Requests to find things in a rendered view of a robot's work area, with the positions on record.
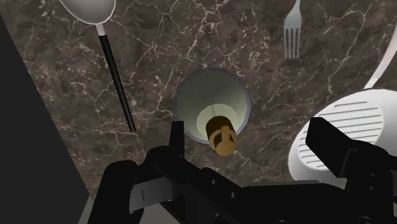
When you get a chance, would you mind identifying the white curved strip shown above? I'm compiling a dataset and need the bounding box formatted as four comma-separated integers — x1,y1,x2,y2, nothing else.
363,29,397,90

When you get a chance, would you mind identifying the brown gold cylindrical object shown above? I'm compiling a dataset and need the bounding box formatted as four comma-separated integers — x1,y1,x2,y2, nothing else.
205,115,238,157

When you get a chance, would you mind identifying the silver fork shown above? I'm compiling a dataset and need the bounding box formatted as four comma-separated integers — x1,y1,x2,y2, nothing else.
282,0,303,60

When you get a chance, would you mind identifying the white ladle with black handle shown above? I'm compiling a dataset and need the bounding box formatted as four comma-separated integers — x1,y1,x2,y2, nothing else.
59,0,137,132

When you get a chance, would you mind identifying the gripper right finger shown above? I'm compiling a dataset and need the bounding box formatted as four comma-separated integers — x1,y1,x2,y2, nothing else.
305,116,397,224

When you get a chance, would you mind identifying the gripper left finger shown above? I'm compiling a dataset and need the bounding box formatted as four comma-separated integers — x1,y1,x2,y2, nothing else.
88,120,218,224

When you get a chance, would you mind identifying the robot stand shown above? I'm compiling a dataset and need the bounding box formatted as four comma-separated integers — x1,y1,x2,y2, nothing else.
0,15,91,224

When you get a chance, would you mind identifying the grey round cup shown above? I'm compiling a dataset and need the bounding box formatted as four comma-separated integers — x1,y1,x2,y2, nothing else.
174,69,251,145

